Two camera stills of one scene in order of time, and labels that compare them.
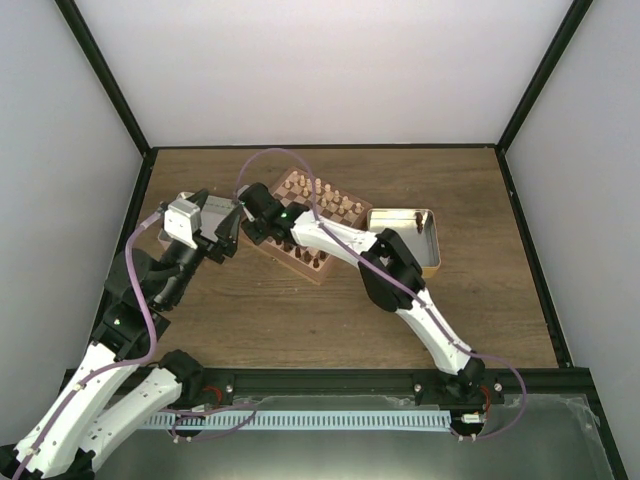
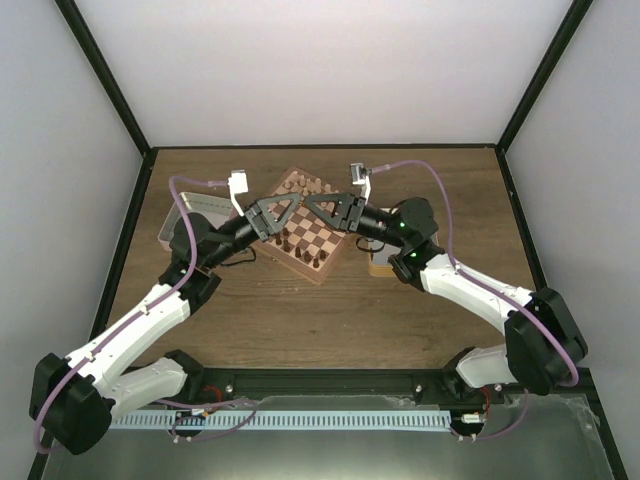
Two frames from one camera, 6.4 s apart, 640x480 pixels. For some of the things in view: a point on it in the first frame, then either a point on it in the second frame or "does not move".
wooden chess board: (321, 199) does not move
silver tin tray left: (212, 211) does not move
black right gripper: (254, 236) → (348, 210)
